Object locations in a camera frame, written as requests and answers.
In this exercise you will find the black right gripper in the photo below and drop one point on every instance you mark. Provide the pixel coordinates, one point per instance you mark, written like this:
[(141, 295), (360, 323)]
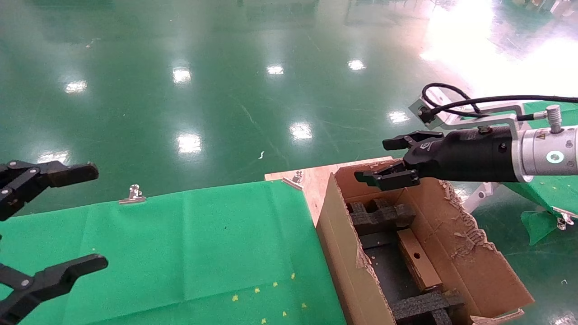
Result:
[(469, 155)]

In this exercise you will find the long cardboard box with hole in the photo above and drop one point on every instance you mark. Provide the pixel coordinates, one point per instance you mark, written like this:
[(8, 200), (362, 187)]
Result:
[(417, 262)]

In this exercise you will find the black foam block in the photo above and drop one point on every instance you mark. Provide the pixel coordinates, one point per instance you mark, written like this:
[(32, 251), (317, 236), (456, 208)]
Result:
[(420, 304), (379, 214)]

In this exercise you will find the large green table cloth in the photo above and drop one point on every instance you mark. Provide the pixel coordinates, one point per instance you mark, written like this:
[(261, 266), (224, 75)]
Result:
[(180, 248)]

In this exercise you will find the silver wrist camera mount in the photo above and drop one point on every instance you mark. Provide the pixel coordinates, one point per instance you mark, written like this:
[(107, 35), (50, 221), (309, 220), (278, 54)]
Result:
[(440, 119)]

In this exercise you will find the large open cardboard carton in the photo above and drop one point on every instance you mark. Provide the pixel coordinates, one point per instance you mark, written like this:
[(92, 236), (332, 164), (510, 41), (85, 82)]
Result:
[(343, 253)]

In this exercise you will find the black foam base sheet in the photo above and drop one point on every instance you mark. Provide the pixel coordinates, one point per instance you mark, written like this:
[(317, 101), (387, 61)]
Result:
[(388, 271)]

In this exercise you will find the white table foot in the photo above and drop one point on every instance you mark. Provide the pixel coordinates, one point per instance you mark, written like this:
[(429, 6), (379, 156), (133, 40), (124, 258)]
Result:
[(478, 198)]

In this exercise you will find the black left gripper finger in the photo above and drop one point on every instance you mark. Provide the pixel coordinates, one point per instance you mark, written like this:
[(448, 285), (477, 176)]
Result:
[(49, 280), (67, 172)]

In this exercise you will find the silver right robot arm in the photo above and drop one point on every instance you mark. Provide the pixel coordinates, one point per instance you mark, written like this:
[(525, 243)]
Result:
[(551, 155)]

